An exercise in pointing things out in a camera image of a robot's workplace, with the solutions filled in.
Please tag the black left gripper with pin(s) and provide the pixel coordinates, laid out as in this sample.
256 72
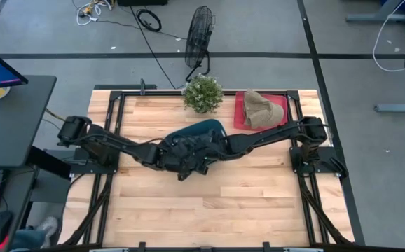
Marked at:
183 159

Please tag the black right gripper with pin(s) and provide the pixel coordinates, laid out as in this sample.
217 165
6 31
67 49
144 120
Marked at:
211 140

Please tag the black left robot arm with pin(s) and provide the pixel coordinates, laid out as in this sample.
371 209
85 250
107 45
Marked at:
118 143

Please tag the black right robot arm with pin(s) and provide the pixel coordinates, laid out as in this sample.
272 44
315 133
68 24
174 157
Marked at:
269 134

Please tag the dark teal cap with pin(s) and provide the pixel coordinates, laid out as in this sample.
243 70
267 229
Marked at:
199 126

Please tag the red plastic tray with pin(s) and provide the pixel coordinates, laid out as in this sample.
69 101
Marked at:
238 115

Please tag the small green potted plant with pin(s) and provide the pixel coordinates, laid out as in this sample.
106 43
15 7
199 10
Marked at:
202 94

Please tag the black floor fan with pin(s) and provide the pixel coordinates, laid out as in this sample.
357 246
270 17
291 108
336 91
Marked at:
198 38

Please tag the person's shoe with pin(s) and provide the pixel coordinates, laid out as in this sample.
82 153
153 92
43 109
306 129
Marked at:
49 227

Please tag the person's leg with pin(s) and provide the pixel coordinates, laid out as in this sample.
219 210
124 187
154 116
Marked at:
27 238

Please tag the black desk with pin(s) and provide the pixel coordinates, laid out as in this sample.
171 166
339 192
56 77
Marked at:
10 122

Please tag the grey desk foot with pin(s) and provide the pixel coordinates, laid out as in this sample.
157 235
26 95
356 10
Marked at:
377 17
398 107

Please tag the black aluminium table frame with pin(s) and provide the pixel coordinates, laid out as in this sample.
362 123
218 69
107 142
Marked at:
116 105

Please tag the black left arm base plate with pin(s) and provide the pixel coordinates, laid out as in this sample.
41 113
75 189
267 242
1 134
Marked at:
83 164

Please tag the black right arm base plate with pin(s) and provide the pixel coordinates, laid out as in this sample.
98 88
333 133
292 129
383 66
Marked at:
325 155

